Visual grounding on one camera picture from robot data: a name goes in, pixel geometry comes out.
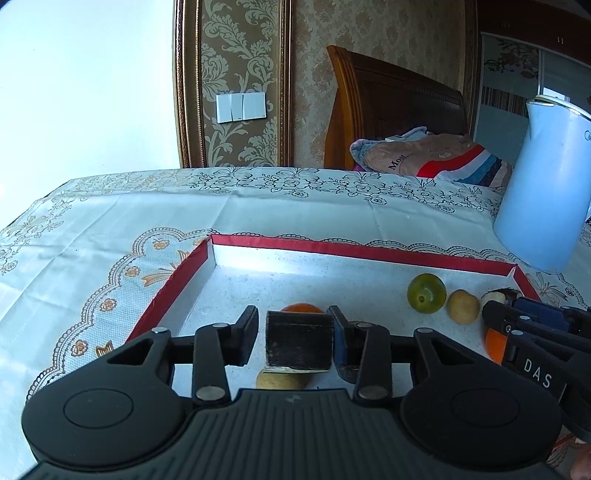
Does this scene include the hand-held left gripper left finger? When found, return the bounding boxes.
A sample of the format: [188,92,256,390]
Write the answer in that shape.
[108,305,260,407]

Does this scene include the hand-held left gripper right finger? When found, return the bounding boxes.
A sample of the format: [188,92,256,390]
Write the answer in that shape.
[327,305,478,409]

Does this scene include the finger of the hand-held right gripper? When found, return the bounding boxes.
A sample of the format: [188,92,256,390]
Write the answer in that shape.
[512,296,578,326]
[481,300,541,335]

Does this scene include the partly peeled water chestnut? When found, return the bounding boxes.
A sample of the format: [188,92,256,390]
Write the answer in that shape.
[480,288,525,308]

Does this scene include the orange mandarin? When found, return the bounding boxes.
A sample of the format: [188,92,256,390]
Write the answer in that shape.
[280,302,326,315]
[484,323,509,363]

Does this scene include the tan longan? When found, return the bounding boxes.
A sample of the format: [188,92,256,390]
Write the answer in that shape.
[255,369,309,391]
[446,289,481,325]

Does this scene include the long dark sugarcane piece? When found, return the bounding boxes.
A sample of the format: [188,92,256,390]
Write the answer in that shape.
[264,310,334,373]

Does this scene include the red shallow cardboard tray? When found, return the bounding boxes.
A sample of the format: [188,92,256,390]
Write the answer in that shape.
[130,233,542,393]

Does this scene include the person's right hand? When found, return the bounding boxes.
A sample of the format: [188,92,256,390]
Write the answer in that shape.
[570,443,591,480]

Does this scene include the light blue electric kettle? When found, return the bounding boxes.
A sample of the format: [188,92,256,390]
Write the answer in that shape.
[492,95,591,274]

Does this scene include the striped pink blanket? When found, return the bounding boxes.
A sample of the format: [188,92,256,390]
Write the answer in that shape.
[349,126,514,188]

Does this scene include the white lace-print tablecloth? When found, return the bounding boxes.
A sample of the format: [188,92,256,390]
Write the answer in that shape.
[0,166,591,416]

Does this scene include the floral sliding-door wardrobe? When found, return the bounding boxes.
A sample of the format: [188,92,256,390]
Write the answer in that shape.
[480,32,591,167]

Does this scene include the wooden bed headboard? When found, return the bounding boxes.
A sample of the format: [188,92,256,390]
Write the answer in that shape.
[323,45,468,171]

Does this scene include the white wall switch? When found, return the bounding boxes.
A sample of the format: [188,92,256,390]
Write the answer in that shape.
[216,91,267,123]

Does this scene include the carved wooden wall frame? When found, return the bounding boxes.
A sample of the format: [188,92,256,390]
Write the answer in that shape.
[172,0,295,169]

